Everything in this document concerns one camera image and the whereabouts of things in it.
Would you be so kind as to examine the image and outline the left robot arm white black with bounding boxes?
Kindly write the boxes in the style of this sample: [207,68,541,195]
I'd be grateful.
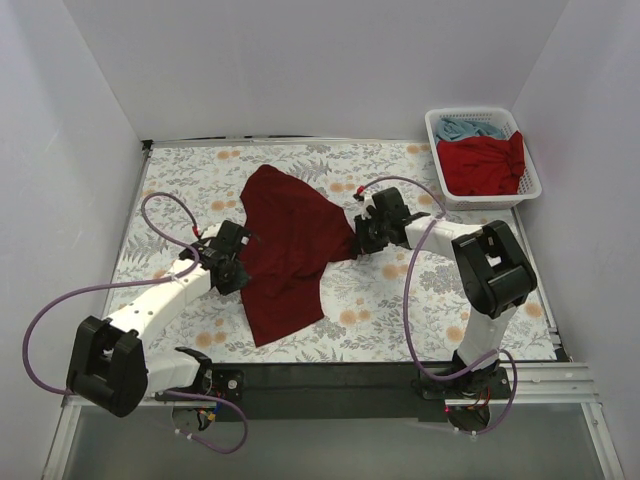
[66,221,251,417]

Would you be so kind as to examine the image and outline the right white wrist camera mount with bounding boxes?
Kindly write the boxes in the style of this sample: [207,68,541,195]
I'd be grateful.
[353,187,379,220]

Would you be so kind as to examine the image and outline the light blue t shirt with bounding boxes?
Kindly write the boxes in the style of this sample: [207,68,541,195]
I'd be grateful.
[435,117,506,142]

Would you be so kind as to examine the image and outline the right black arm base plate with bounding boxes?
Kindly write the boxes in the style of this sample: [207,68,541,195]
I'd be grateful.
[412,367,511,400]

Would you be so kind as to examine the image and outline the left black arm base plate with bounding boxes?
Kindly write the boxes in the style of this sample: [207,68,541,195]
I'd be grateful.
[201,369,245,402]

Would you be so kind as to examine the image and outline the dark red t shirt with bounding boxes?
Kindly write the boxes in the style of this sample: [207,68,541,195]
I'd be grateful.
[240,165,356,347]

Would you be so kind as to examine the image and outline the floral patterned table mat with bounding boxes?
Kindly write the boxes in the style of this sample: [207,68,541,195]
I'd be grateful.
[94,142,561,364]

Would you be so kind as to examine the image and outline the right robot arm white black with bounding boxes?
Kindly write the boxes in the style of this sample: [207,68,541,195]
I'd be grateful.
[354,187,538,398]

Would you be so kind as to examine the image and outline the bright red t shirt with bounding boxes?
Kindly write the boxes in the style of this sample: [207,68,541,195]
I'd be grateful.
[436,131,525,196]

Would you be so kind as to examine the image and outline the white plastic laundry basket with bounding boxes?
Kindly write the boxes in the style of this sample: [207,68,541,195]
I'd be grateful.
[425,106,542,210]

